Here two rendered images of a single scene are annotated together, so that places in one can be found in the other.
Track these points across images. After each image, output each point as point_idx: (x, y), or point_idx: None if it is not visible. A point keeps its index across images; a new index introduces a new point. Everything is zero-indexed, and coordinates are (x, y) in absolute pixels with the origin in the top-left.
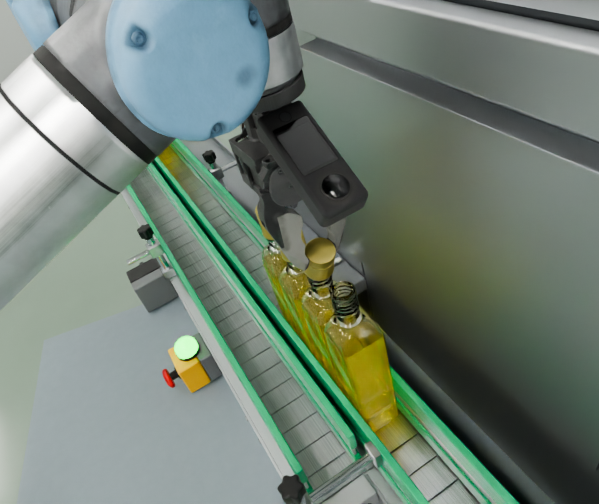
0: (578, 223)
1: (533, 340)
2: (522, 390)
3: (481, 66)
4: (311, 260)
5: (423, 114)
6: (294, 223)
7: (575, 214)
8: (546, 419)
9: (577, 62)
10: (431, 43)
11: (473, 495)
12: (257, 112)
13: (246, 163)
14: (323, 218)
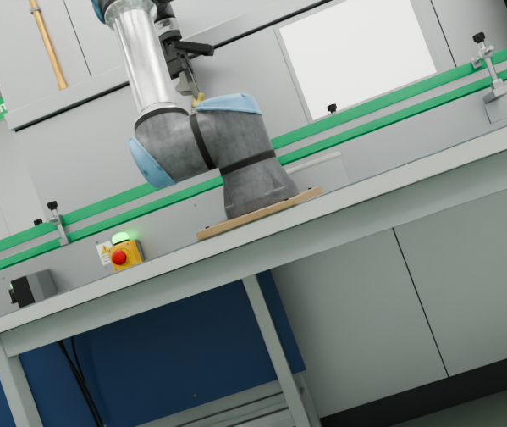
0: (257, 47)
1: (268, 99)
2: (278, 129)
3: (217, 34)
4: (199, 92)
5: (206, 58)
6: (191, 74)
7: (256, 46)
8: (289, 129)
9: (239, 18)
10: (201, 39)
11: None
12: (177, 35)
13: (170, 59)
14: (210, 46)
